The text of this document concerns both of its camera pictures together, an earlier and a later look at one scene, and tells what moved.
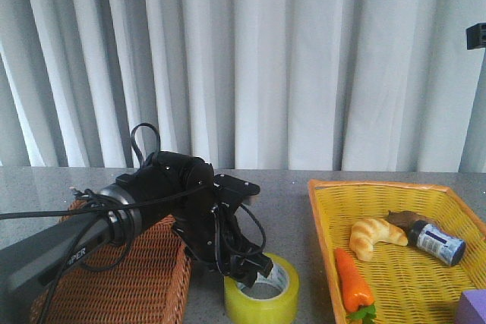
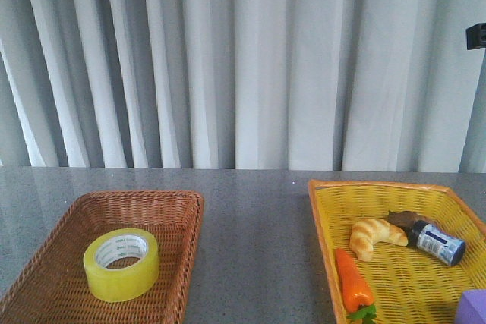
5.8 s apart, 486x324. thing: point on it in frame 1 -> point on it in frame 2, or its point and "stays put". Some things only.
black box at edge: x=476 y=36 stays put
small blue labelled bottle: x=436 y=241 stays put
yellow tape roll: x=260 y=311 -> x=121 y=263
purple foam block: x=471 y=309 stays put
